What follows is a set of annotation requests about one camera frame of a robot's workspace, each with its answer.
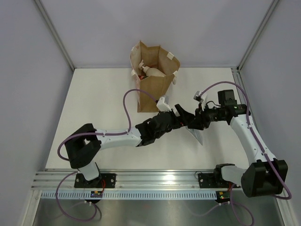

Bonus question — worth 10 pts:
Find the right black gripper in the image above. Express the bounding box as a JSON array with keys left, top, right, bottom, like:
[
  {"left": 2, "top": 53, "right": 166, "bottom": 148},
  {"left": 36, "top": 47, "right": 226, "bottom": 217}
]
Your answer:
[{"left": 188, "top": 103, "right": 225, "bottom": 131}]

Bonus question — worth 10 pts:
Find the silver squeeze tube clear cap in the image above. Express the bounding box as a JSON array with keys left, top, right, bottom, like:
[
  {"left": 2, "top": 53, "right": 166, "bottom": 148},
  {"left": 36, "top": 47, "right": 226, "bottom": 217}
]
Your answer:
[{"left": 185, "top": 126, "right": 203, "bottom": 145}]

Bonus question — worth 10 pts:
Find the beige pump dispenser bottle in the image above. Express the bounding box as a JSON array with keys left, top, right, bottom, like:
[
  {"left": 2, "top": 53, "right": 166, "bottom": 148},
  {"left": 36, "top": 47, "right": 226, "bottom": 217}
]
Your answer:
[{"left": 138, "top": 60, "right": 165, "bottom": 77}]

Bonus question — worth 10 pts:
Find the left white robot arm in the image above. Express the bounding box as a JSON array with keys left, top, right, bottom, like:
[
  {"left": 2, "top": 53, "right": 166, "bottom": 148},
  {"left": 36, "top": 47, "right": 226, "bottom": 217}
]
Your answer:
[{"left": 64, "top": 101, "right": 195, "bottom": 188}]

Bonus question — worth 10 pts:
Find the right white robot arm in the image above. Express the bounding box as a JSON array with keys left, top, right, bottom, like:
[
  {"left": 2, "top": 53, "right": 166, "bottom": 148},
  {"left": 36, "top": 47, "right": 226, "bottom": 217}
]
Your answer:
[{"left": 187, "top": 89, "right": 288, "bottom": 197}]

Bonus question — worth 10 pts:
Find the brown canvas tote bag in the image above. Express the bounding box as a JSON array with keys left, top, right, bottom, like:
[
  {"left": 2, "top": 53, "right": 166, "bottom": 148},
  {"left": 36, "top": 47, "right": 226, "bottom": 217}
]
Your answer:
[{"left": 130, "top": 41, "right": 181, "bottom": 113}]

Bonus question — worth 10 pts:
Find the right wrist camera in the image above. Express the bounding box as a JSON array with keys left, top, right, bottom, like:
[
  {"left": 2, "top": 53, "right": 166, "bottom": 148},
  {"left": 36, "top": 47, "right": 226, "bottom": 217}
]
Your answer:
[{"left": 193, "top": 91, "right": 207, "bottom": 110}]

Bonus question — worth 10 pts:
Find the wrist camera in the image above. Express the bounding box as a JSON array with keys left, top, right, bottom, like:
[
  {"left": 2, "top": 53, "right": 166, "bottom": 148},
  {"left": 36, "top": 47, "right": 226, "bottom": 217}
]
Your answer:
[
  {"left": 193, "top": 91, "right": 207, "bottom": 110},
  {"left": 156, "top": 95, "right": 172, "bottom": 113}
]

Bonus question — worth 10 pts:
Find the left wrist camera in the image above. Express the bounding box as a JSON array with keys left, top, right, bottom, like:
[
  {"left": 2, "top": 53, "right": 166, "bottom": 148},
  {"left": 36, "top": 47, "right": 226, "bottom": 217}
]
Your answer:
[{"left": 156, "top": 95, "right": 172, "bottom": 113}]

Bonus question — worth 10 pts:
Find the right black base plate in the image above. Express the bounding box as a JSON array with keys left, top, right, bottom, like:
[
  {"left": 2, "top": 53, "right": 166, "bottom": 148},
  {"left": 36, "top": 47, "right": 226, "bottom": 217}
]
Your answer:
[{"left": 198, "top": 172, "right": 229, "bottom": 188}]

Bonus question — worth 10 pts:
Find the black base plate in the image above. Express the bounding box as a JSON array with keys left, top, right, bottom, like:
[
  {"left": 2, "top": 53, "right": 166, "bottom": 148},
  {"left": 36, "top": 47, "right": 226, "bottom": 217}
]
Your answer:
[
  {"left": 198, "top": 172, "right": 229, "bottom": 188},
  {"left": 74, "top": 173, "right": 116, "bottom": 188}
]

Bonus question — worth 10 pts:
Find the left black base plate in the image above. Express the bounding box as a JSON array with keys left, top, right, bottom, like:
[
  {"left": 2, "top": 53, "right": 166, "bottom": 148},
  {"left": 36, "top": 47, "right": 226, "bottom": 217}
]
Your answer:
[{"left": 74, "top": 173, "right": 116, "bottom": 188}]

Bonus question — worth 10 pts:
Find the right aluminium frame post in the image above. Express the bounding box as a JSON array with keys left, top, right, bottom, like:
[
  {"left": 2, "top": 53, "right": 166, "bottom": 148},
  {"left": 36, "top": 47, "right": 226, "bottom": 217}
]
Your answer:
[{"left": 237, "top": 0, "right": 281, "bottom": 73}]

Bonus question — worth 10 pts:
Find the aluminium frame post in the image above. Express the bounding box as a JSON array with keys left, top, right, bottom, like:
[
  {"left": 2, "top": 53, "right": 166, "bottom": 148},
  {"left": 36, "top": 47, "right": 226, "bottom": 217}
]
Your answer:
[
  {"left": 237, "top": 0, "right": 281, "bottom": 73},
  {"left": 33, "top": 0, "right": 76, "bottom": 72}
]

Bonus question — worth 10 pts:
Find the aluminium mounting rail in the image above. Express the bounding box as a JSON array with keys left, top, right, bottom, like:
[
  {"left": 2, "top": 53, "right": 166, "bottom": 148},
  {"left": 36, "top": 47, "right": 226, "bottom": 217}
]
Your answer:
[{"left": 31, "top": 170, "right": 231, "bottom": 191}]

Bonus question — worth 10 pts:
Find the slotted white cable duct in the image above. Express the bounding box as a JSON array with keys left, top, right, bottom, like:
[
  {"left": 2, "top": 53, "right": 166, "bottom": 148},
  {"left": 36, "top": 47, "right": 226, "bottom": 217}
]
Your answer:
[{"left": 41, "top": 190, "right": 217, "bottom": 200}]

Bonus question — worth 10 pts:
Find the left aluminium frame post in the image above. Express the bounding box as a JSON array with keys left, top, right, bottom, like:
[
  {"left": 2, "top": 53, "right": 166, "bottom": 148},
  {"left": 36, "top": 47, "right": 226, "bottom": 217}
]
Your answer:
[{"left": 33, "top": 0, "right": 76, "bottom": 72}]

